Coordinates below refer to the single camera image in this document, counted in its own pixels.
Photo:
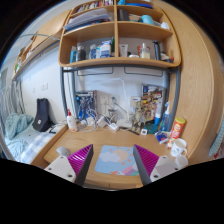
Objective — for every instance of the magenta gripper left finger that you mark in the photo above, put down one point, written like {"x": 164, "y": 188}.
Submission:
{"x": 80, "y": 162}

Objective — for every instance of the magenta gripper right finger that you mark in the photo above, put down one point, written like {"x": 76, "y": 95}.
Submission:
{"x": 145, "y": 161}

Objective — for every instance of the grey computer mouse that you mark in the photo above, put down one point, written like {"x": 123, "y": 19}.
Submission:
{"x": 63, "y": 151}

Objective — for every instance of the blue packet on desk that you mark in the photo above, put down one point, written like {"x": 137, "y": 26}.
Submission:
{"x": 161, "y": 137}

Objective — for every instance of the small white cube clock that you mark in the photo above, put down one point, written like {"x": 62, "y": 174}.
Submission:
{"x": 144, "y": 132}

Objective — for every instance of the white cup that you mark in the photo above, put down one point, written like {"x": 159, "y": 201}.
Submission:
{"x": 181, "y": 161}

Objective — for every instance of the white mug with print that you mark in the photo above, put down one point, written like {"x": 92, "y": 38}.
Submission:
{"x": 179, "y": 148}

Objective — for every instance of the white lotion bottle red cap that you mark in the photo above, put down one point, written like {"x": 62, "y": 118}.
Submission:
{"x": 71, "y": 122}

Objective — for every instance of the white desk lamp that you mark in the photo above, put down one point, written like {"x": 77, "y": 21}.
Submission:
{"x": 114, "y": 101}

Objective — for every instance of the blue spray bottle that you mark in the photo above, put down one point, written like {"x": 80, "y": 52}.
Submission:
{"x": 165, "y": 118}

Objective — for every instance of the white power strip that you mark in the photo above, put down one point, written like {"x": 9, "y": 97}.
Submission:
{"x": 113, "y": 126}

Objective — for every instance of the red yellow chips can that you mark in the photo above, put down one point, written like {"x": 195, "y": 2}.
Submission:
{"x": 176, "y": 131}

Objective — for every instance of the plaid bed sheet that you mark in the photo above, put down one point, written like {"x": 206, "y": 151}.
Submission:
{"x": 35, "y": 147}

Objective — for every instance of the robot model figure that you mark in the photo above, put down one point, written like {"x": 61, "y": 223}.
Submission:
{"x": 139, "y": 119}

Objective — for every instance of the black guitar bag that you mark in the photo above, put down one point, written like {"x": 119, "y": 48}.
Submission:
{"x": 42, "y": 121}

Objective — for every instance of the blue robot model box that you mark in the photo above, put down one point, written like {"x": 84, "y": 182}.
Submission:
{"x": 86, "y": 104}

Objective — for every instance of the colourful robot model box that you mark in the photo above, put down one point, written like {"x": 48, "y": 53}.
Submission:
{"x": 153, "y": 99}

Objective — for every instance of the light blue blanket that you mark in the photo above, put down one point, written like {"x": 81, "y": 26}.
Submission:
{"x": 16, "y": 123}

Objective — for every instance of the dark bottle on shelf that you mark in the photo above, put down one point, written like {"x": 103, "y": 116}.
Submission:
{"x": 81, "y": 54}

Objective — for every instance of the clear jar on shelf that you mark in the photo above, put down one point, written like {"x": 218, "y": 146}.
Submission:
{"x": 144, "y": 52}

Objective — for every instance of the white tube on shelf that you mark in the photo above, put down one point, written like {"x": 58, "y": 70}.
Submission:
{"x": 123, "y": 50}

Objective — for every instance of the blue white carton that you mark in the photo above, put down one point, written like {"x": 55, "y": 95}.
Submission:
{"x": 105, "y": 49}

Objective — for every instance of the stack of papers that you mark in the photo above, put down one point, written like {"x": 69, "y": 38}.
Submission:
{"x": 88, "y": 18}

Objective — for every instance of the wooden wall shelf unit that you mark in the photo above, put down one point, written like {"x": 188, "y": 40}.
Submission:
{"x": 124, "y": 30}

